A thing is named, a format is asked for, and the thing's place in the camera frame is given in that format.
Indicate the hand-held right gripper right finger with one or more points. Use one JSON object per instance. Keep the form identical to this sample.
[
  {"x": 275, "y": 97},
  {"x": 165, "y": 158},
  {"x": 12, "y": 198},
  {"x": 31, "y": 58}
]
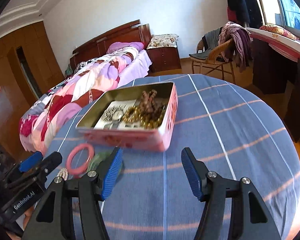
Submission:
[{"x": 192, "y": 175}]

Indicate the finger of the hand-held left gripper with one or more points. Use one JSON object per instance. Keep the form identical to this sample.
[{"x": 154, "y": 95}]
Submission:
[
  {"x": 30, "y": 161},
  {"x": 51, "y": 161}
]

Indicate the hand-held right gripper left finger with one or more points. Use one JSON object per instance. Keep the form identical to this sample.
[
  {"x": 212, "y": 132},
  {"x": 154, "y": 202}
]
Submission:
[{"x": 112, "y": 172}]

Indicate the green bangle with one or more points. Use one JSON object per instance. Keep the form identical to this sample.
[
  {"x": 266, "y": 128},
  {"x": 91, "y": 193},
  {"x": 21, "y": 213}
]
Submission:
[{"x": 96, "y": 158}]

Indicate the pink bangle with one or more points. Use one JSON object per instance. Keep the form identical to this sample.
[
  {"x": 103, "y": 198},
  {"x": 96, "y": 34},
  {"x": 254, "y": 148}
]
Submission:
[{"x": 82, "y": 145}]

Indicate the pink tin box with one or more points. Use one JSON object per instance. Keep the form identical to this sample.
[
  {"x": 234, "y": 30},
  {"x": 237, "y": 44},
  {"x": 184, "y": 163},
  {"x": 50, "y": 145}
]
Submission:
[{"x": 140, "y": 137}]

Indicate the blue checked tablecloth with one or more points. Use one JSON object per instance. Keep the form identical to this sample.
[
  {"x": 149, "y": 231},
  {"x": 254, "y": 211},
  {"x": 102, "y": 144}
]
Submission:
[{"x": 215, "y": 142}]

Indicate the silver wristwatch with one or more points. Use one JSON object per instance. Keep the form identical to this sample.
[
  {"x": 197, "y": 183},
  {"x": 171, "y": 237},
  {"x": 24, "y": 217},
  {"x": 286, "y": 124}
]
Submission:
[{"x": 117, "y": 115}]

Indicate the white card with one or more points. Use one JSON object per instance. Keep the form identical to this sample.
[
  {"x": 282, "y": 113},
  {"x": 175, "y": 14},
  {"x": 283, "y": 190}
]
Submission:
[{"x": 115, "y": 104}]

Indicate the patchwork quilt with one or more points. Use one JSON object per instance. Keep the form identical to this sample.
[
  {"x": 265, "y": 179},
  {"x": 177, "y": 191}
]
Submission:
[{"x": 77, "y": 92}]

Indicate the teal bag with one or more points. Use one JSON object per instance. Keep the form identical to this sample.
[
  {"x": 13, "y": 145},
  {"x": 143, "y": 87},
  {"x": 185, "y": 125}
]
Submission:
[{"x": 68, "y": 70}]

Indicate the wooden wardrobe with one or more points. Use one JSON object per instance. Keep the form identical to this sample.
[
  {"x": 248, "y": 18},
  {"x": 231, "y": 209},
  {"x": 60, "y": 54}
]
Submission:
[{"x": 15, "y": 62}]

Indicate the black white patterned blanket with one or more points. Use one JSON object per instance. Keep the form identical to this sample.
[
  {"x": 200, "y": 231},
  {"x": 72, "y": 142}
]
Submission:
[{"x": 86, "y": 64}]

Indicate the purple bed sheet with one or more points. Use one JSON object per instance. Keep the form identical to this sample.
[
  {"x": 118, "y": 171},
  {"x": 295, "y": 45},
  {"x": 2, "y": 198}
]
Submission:
[{"x": 137, "y": 67}]

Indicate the dark wooden nightstand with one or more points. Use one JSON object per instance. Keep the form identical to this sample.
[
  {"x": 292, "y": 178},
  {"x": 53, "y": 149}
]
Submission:
[{"x": 165, "y": 60}]

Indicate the wicker chair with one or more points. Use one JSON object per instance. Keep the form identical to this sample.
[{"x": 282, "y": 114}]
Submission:
[{"x": 215, "y": 55}]

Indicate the purple pillow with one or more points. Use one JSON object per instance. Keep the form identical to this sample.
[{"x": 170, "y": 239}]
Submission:
[{"x": 125, "y": 47}]

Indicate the dark wooden desk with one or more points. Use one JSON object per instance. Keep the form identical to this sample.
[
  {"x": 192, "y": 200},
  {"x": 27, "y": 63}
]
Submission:
[{"x": 270, "y": 65}]

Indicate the dark wooden bed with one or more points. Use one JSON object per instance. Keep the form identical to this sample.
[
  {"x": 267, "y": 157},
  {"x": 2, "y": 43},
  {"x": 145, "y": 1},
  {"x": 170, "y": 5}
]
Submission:
[{"x": 110, "y": 37}]

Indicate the floral pillow with white ground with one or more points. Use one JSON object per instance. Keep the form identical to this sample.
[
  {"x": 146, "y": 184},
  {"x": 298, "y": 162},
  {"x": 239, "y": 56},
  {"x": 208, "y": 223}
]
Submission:
[{"x": 162, "y": 41}]

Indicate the grey garment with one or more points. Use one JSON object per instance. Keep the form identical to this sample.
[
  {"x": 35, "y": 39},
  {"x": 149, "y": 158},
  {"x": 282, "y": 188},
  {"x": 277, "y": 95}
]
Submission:
[{"x": 211, "y": 38}]

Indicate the purple pink garment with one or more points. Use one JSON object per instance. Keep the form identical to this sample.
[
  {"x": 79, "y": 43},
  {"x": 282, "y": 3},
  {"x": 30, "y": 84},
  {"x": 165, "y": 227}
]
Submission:
[{"x": 236, "y": 42}]

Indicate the white pink desk cloth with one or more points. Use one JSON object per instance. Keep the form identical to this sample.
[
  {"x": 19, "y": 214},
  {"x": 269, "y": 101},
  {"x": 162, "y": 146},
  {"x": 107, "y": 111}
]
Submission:
[{"x": 277, "y": 43}]

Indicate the red garment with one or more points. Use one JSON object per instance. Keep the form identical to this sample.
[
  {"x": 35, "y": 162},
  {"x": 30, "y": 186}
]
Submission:
[{"x": 231, "y": 15}]

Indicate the floral pillow with pink ground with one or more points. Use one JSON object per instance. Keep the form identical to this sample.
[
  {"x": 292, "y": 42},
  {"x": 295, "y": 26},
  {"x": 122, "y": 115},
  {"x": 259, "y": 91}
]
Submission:
[{"x": 277, "y": 31}]

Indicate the hanging black coats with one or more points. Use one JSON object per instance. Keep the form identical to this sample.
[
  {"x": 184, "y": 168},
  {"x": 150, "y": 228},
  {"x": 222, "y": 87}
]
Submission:
[{"x": 245, "y": 2}]

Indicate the window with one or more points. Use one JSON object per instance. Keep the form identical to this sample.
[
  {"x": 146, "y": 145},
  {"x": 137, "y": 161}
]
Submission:
[{"x": 287, "y": 5}]

